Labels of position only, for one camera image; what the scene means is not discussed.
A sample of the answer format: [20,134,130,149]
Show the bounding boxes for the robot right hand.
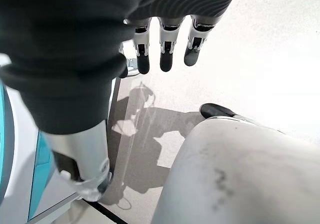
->
[0,0,243,202]

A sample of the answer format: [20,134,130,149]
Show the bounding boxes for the white blue medical cart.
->
[0,53,141,224]

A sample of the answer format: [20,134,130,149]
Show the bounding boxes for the silver robot right leg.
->
[149,103,320,224]

